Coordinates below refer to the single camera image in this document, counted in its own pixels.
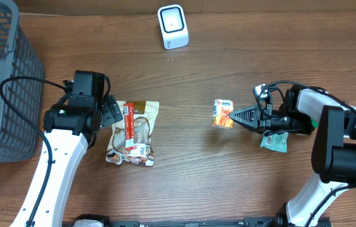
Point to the dark grey plastic basket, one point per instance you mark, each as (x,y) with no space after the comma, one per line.
(20,73)

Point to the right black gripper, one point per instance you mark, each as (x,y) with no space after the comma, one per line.
(262,118)

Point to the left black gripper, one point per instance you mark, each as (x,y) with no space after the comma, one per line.
(111,111)

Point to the orange small packet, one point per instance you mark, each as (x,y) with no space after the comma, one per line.
(221,111)

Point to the green lid jar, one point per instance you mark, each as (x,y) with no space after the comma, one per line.
(314,123)

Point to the red stick packet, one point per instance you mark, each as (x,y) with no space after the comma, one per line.
(128,109)

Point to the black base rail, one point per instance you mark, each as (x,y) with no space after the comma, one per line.
(100,220)

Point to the white barcode scanner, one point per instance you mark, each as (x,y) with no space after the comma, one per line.
(173,26)

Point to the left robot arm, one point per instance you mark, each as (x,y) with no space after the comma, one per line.
(70,129)

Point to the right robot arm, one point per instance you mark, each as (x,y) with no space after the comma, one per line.
(306,109)

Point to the brown snack pouch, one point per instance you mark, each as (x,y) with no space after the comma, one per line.
(144,116)

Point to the teal wipes packet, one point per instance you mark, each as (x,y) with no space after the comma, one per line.
(275,142)

